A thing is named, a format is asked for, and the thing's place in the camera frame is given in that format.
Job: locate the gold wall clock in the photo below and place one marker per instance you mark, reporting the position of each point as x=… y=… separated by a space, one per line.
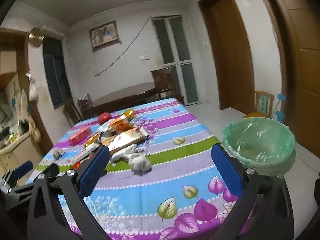
x=36 y=37

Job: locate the dark window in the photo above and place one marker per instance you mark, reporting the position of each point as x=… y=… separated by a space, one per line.
x=56 y=72

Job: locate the black basket with clutter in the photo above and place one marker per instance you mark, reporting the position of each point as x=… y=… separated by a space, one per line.
x=83 y=101

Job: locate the yellow snack packet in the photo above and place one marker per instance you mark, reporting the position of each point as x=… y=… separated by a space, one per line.
x=129 y=113

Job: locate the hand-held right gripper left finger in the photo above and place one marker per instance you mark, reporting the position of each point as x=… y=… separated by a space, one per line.
x=95 y=172

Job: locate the blue plastic item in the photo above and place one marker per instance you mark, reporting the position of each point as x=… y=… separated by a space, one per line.
x=280 y=107

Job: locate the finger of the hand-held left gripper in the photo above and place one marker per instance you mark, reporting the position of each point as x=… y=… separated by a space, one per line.
x=23 y=168
x=51 y=170

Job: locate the dark wooden dining table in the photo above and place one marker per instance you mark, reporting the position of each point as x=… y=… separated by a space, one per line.
x=125 y=96

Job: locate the wooden upper cabinet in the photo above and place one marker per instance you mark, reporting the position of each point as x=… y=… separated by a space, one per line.
x=10 y=57

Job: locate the flat cardboard sheet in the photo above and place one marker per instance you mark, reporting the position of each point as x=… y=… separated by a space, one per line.
x=125 y=140

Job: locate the red apple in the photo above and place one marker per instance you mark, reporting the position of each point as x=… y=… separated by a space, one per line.
x=103 y=118

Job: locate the white crumpled cloth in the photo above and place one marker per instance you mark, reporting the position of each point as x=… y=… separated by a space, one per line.
x=122 y=152

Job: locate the small grey crumpled paper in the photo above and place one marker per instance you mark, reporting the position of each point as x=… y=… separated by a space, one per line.
x=58 y=153

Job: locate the small pale crumpled paper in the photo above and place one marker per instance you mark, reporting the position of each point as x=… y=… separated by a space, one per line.
x=178 y=140

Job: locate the trash bin with green bag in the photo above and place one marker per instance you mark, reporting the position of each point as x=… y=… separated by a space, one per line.
x=260 y=142

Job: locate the red carton box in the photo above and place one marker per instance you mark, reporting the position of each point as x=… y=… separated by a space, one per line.
x=79 y=135

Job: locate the brown wooden door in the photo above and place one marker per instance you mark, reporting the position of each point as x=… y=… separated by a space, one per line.
x=232 y=55

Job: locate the dark wooden chair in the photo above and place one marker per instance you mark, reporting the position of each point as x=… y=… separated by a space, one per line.
x=163 y=78
x=72 y=110

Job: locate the grey crumpled tissue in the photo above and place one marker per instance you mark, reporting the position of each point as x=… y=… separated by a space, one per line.
x=140 y=165

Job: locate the kitchen counter cabinet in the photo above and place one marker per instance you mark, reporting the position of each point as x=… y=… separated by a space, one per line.
x=15 y=155

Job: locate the hanging white plastic bag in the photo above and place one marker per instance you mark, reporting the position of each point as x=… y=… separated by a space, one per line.
x=33 y=90

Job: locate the framed wall picture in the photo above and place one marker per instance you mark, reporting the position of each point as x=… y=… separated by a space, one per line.
x=105 y=35

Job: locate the brown wooden door frame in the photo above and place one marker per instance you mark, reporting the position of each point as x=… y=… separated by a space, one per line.
x=300 y=67

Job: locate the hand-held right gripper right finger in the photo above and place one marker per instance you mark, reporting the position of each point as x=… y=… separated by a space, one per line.
x=226 y=172

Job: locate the orange paper packet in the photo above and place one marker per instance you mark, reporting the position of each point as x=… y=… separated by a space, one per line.
x=120 y=124

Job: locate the yellow orange wrapper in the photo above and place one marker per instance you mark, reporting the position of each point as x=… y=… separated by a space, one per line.
x=92 y=140

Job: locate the floral striped tablecloth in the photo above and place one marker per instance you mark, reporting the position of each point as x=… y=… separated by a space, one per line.
x=155 y=180

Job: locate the white wall socket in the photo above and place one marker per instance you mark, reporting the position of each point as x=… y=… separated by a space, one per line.
x=144 y=56

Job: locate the white glass door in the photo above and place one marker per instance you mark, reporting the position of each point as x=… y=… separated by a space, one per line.
x=175 y=55

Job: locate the small chair with green back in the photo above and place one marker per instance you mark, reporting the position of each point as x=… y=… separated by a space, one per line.
x=262 y=103

